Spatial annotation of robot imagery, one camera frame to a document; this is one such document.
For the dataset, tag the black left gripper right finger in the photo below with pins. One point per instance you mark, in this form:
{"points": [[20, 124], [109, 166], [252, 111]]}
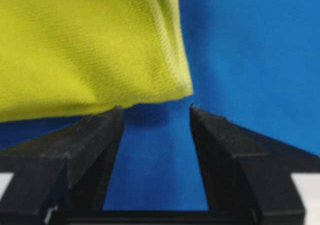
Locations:
{"points": [[255, 178]]}

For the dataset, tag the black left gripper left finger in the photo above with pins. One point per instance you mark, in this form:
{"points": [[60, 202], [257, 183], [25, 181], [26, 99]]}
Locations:
{"points": [[68, 169]]}

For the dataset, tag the yellow-green square towel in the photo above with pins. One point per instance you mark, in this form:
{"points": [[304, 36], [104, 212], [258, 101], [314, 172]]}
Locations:
{"points": [[61, 58]]}

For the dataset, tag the blue table cloth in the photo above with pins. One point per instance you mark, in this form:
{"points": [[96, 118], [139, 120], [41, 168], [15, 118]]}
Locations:
{"points": [[255, 62]]}

